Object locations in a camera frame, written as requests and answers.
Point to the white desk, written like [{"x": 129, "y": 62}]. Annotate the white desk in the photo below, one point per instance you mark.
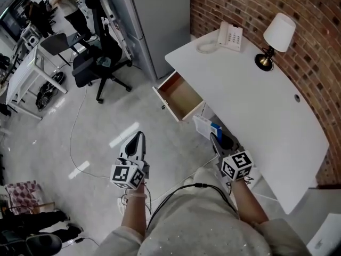
[{"x": 253, "y": 103}]

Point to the blue and white box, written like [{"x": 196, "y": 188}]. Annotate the blue and white box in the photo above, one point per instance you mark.
[{"x": 203, "y": 124}]

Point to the white metal rack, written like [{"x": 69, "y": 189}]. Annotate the white metal rack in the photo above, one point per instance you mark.
[{"x": 117, "y": 23}]

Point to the white table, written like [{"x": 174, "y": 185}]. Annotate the white table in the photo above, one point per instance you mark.
[{"x": 24, "y": 71}]

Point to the dark monitor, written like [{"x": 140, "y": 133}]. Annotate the dark monitor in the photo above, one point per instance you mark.
[{"x": 12, "y": 25}]

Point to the grey refrigerator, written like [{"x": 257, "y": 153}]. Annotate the grey refrigerator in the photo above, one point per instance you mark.
[{"x": 160, "y": 23}]

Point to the round black floor device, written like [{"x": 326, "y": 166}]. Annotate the round black floor device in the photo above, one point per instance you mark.
[{"x": 58, "y": 78}]

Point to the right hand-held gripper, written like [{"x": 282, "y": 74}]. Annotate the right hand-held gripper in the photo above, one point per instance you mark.
[{"x": 237, "y": 165}]

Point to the person's pale sweater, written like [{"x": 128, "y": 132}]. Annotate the person's pale sweater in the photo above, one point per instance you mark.
[{"x": 191, "y": 228}]

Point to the pink checkered cloth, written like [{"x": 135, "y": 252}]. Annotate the pink checkered cloth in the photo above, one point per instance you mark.
[{"x": 22, "y": 195}]

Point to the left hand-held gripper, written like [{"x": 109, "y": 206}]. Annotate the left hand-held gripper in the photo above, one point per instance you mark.
[{"x": 121, "y": 175}]

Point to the white shade table lamp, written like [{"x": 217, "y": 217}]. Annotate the white shade table lamp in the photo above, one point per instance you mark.
[{"x": 279, "y": 32}]

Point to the white desk drawer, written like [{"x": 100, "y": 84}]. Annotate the white desk drawer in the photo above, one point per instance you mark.
[{"x": 181, "y": 95}]

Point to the person's right forearm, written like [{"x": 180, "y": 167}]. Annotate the person's right forearm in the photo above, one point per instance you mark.
[{"x": 247, "y": 204}]

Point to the person's left forearm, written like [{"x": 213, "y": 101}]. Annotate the person's left forearm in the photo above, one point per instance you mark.
[{"x": 134, "y": 215}]

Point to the grey chair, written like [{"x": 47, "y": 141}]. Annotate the grey chair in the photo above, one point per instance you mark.
[{"x": 57, "y": 43}]

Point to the small white speaker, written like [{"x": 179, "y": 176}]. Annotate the small white speaker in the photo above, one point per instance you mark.
[{"x": 33, "y": 41}]

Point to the person's white trousers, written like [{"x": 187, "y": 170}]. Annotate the person's white trousers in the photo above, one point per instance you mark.
[{"x": 203, "y": 176}]

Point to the teal cloth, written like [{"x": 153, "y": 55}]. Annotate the teal cloth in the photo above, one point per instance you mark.
[{"x": 104, "y": 61}]

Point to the black round-back chair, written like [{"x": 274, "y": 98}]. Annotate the black round-back chair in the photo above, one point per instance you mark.
[{"x": 44, "y": 245}]

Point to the black power adapter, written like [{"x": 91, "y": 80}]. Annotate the black power adapter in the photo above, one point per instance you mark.
[{"x": 79, "y": 240}]

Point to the black office chair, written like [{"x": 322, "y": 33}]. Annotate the black office chair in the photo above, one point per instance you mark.
[{"x": 98, "y": 68}]

